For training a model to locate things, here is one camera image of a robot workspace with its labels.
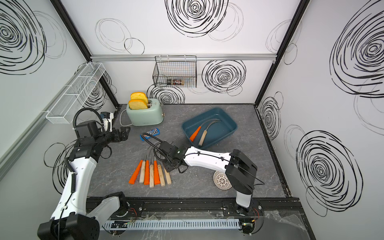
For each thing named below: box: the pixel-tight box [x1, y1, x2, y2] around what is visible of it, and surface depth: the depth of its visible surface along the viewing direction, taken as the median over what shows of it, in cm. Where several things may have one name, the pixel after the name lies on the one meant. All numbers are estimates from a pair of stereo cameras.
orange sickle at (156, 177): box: [154, 155, 161, 186], surface depth 84 cm
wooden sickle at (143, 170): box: [139, 147, 151, 184], surface depth 85 cm
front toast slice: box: [128, 99, 148, 110], surface depth 96 cm
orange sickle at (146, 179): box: [144, 147, 154, 185], surface depth 85 cm
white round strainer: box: [212, 170, 233, 191], surface depth 82 cm
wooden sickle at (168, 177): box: [164, 167, 172, 185], surface depth 84 cm
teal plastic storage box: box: [182, 108, 238, 149], surface depth 108 cm
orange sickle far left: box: [128, 159, 143, 185], surface depth 86 cm
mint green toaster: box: [126, 98, 165, 126], surface depth 102 cm
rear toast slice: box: [130, 92, 148, 104], surface depth 98 cm
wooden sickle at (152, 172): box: [149, 147, 157, 188], surface depth 84 cm
